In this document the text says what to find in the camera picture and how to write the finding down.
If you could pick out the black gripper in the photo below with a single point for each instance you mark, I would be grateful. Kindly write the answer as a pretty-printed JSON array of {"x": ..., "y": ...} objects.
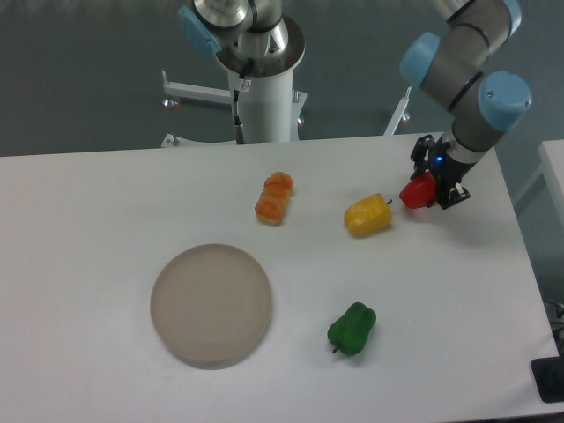
[{"x": 447, "y": 171}]

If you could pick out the red bell pepper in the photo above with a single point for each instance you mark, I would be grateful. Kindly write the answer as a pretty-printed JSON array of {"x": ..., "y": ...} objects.
[{"x": 419, "y": 192}]

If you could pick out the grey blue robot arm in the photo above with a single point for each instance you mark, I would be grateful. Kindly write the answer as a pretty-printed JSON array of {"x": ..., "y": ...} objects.
[{"x": 446, "y": 68}]

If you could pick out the yellow bell pepper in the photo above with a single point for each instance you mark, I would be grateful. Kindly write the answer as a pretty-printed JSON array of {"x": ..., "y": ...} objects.
[{"x": 369, "y": 215}]

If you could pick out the green bell pepper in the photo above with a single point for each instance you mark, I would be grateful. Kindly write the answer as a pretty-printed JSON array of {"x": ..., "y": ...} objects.
[{"x": 349, "y": 333}]

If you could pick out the white side table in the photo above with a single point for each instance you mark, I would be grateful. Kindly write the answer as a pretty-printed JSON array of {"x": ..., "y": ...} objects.
[{"x": 548, "y": 174}]

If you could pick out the orange braided bread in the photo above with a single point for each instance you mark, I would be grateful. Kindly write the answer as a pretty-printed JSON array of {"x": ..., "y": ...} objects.
[{"x": 273, "y": 200}]

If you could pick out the black device at table edge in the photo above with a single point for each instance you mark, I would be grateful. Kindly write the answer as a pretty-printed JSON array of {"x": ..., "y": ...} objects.
[{"x": 548, "y": 376}]

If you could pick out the beige round plate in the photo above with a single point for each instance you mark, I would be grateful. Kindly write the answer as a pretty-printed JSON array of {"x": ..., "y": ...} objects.
[{"x": 211, "y": 305}]

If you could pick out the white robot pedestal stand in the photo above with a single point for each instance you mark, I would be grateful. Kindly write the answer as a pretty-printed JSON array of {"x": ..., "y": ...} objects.
[{"x": 265, "y": 106}]

